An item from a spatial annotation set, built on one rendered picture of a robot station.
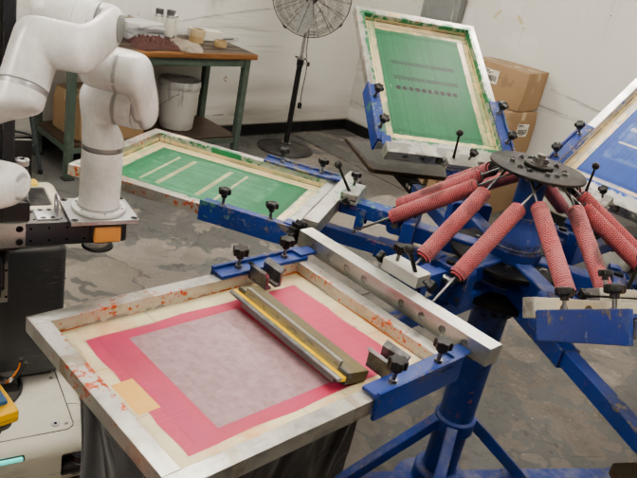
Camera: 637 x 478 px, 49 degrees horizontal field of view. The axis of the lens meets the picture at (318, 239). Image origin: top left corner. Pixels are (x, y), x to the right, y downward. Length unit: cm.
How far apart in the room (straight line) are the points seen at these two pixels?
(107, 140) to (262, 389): 65
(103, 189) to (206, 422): 62
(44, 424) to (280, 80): 467
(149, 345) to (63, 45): 66
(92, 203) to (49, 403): 97
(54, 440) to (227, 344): 91
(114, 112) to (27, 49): 37
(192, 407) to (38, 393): 119
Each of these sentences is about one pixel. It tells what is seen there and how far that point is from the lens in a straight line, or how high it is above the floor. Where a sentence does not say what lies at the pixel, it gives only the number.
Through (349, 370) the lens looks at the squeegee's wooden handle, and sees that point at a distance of 155.
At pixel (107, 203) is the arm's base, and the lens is 173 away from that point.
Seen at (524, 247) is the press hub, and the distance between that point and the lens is 227.
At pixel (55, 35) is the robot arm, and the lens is 131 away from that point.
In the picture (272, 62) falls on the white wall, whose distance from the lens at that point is 644.
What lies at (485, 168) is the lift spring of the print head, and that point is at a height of 124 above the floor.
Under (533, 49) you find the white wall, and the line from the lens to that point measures 606.
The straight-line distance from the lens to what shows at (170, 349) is 159.
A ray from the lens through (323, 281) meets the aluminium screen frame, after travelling 191.
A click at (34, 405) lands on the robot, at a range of 252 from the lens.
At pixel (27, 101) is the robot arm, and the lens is 130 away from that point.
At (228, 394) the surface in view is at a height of 96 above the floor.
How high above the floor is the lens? 185
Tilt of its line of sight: 24 degrees down
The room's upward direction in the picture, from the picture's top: 12 degrees clockwise
